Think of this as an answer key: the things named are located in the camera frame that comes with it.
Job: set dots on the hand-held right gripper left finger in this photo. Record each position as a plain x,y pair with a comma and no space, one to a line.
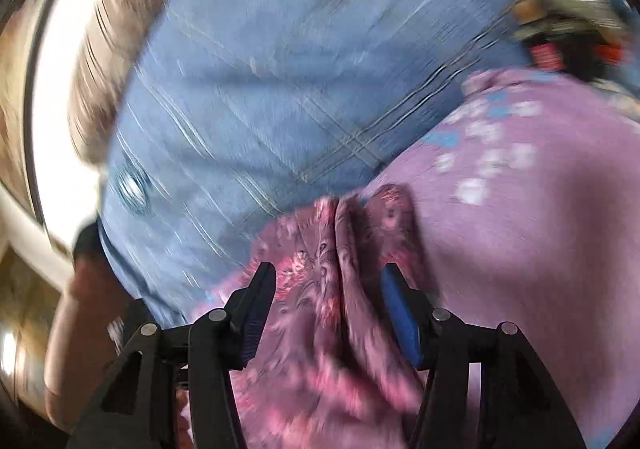
255,319

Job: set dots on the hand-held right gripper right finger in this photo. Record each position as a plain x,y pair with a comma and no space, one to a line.
400,314

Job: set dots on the maroon pink floral garment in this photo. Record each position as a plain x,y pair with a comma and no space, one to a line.
325,279

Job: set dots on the person's left forearm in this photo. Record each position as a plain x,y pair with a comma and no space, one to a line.
75,339

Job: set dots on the purple flowered bedsheet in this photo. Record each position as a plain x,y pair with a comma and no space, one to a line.
525,254

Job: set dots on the beige fuzzy blanket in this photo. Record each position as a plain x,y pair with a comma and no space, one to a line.
110,54

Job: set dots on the dark cluttered pile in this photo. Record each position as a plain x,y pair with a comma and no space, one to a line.
575,29

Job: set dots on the white frame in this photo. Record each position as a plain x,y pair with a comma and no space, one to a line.
55,104

